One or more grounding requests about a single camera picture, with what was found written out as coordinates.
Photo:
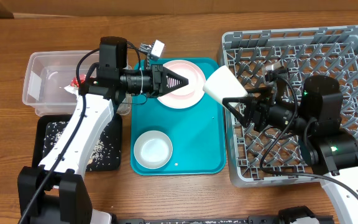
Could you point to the white rice pile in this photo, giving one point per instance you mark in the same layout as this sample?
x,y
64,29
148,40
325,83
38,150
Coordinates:
x,y
106,154

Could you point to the black tray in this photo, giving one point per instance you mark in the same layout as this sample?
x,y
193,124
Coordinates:
x,y
40,134

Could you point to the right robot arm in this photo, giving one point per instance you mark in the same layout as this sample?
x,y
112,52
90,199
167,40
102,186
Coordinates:
x,y
330,151

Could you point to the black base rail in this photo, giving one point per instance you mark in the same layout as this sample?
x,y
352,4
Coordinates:
x,y
301,214

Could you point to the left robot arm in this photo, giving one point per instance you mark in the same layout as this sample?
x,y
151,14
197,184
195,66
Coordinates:
x,y
55,191

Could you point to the cream cup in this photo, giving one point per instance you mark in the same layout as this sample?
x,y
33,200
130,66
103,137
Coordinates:
x,y
223,84

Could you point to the grey dishwasher rack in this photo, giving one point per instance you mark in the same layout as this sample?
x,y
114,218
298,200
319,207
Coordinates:
x,y
330,51

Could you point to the white pink plate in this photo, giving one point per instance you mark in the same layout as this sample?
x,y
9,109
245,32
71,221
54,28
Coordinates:
x,y
194,74

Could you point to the grey metal bowl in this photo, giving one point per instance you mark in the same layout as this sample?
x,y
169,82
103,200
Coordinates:
x,y
153,149

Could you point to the clear plastic bin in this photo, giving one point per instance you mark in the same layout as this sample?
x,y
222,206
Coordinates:
x,y
47,82

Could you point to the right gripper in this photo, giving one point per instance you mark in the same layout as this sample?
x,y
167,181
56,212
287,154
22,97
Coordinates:
x,y
260,110

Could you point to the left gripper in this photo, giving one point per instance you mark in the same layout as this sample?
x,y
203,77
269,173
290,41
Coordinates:
x,y
160,86

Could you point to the red snack wrapper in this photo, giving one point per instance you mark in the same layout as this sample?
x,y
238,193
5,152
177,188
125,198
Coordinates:
x,y
74,85

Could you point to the teal serving tray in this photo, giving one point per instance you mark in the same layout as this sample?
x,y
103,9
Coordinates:
x,y
197,135

